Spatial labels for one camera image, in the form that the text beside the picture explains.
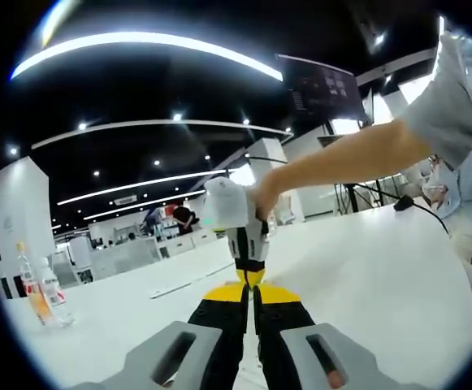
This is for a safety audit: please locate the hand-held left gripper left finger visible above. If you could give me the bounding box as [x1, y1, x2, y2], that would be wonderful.
[75, 280, 248, 390]

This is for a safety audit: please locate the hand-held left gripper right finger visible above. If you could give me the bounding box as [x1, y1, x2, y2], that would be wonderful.
[253, 280, 414, 390]

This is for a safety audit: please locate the person's right hand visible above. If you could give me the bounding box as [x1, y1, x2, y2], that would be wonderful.
[250, 177, 290, 236]

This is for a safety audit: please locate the black tripod stand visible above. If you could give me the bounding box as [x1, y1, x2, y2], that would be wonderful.
[331, 178, 400, 215]

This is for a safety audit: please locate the clear water bottle red label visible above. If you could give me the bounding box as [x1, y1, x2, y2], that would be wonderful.
[36, 257, 77, 329]

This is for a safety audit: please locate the orange drink bottle yellow cap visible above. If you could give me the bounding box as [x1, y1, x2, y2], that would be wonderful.
[15, 241, 54, 327]

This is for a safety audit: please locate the hanging dark monitor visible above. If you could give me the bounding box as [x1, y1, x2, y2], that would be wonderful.
[275, 53, 369, 122]

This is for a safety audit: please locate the long curved ceiling light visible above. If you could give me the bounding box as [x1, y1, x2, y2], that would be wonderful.
[9, 30, 285, 83]

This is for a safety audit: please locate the white square pillar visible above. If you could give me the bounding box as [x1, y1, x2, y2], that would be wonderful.
[0, 155, 57, 266]

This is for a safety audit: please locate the grey shirt sleeve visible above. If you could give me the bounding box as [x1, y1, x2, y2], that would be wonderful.
[400, 31, 472, 170]

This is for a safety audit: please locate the black cable with plug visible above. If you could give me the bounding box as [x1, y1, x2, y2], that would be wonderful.
[392, 193, 453, 237]

